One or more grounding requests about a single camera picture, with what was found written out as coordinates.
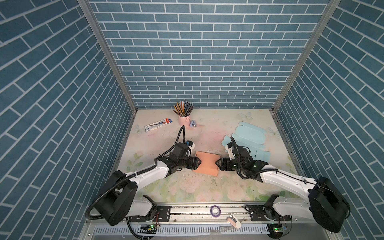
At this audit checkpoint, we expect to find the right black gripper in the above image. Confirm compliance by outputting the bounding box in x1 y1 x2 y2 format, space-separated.
214 156 246 173

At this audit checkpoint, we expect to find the orange paper box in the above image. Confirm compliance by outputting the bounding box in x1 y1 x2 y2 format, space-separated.
194 151 221 177

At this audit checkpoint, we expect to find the light blue paper box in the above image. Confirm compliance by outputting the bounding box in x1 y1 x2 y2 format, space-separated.
231 122 271 163

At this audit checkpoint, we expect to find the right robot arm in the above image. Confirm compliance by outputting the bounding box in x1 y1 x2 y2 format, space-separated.
216 144 351 233

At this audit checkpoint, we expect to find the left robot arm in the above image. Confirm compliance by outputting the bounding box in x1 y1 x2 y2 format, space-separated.
85 141 202 226

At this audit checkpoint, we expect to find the white pen box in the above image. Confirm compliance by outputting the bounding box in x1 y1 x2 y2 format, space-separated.
145 118 173 132

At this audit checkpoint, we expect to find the small blue stapler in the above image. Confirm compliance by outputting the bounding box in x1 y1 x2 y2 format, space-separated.
190 120 197 128

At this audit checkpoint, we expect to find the pink pencil cup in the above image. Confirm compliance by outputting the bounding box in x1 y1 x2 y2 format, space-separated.
178 116 191 128

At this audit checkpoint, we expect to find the purple tape roll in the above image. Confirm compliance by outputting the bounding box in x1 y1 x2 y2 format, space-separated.
210 205 221 218

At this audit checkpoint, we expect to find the bundle of coloured pencils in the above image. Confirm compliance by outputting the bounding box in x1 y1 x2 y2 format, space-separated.
173 101 194 118

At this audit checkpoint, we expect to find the white pink clip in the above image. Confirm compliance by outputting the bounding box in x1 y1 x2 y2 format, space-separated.
227 215 242 229

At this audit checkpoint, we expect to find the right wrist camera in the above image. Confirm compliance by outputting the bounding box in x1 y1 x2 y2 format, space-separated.
225 143 235 161

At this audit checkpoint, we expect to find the right black cable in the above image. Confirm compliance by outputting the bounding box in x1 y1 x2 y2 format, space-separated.
229 136 352 220

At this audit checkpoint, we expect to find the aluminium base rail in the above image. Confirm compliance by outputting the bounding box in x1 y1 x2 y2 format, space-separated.
79 202 342 240

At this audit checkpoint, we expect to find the left black corrugated cable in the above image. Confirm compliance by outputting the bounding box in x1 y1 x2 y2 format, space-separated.
84 125 187 240

